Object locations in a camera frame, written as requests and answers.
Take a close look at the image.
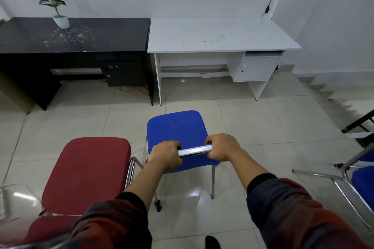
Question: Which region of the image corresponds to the person's right hand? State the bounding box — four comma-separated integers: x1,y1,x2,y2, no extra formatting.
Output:
204,132,247,162

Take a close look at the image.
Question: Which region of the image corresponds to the person's left hand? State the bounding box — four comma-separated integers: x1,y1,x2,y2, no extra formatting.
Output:
147,140,184,172

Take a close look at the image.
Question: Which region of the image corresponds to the blue chair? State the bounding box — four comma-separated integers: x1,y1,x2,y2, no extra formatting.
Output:
145,110,222,213
292,144,374,230

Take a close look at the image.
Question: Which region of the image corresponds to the red chair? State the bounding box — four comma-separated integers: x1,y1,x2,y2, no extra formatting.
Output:
0,137,144,249

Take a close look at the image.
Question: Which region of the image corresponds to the person's left forearm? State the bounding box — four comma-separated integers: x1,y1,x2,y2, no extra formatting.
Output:
67,160,169,249

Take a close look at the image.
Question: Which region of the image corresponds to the person's right forearm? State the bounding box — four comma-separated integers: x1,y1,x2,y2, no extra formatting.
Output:
229,149,372,249

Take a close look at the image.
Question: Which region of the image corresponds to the person's right foot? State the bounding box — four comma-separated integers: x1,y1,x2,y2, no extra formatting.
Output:
204,235,222,249

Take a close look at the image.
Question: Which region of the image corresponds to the brown cardboard piece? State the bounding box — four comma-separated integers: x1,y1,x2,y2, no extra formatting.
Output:
133,84,150,97

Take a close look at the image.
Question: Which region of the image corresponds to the white table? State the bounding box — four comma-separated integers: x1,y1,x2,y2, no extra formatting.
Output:
147,18,302,106

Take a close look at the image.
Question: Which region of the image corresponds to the black stair railing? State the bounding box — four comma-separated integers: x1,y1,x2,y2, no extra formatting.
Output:
341,109,374,149

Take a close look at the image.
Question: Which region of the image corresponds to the black table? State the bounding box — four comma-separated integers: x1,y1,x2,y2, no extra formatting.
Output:
0,17,155,111

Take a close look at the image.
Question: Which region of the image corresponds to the green plant in white pot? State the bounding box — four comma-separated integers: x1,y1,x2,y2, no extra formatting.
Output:
32,0,71,30

